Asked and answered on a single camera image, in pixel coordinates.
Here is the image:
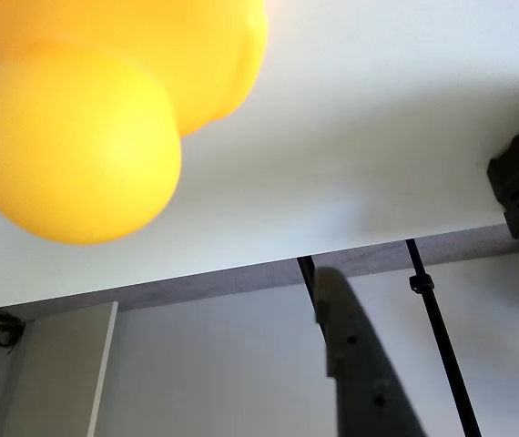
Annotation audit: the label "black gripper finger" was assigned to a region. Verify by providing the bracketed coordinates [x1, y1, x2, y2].
[314, 268, 425, 437]

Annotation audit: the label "yellow rubber duck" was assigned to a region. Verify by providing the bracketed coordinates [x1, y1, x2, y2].
[0, 0, 270, 247]

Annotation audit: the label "black tripod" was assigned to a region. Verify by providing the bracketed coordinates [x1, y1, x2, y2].
[296, 239, 483, 437]

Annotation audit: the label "white table leg panel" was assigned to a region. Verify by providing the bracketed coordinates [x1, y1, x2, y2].
[2, 300, 119, 437]

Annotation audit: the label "black floor cables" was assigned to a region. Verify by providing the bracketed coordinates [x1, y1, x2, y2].
[0, 318, 26, 350]

